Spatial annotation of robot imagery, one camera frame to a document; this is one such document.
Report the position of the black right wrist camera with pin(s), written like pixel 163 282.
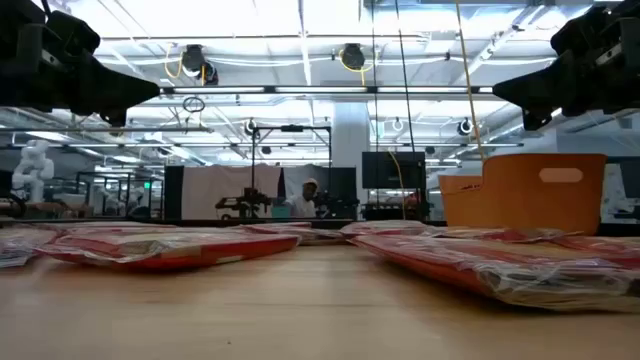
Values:
pixel 580 32

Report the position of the white pillar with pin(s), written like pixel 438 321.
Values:
pixel 350 135

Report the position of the teal box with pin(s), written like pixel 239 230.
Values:
pixel 281 212

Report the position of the background black robot arm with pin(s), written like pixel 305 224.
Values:
pixel 247 200
pixel 335 205

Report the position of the beige curtain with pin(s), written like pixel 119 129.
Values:
pixel 215 192

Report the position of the black table frame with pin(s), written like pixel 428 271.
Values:
pixel 210 222

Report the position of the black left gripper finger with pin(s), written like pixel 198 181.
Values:
pixel 110 90

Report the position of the black background rig frame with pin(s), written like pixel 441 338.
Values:
pixel 291 128

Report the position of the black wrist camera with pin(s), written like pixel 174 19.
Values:
pixel 75 32
pixel 580 32

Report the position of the long ceiling light rail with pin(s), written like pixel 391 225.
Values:
pixel 320 90

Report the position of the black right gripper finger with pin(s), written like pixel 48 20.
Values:
pixel 545 90

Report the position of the black monitor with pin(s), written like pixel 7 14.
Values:
pixel 385 170

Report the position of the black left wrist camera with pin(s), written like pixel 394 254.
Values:
pixel 75 32

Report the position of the person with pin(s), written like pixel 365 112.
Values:
pixel 303 205

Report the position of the black panel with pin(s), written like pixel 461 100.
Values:
pixel 173 192

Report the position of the orange plastic basket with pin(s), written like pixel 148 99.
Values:
pixel 525 200

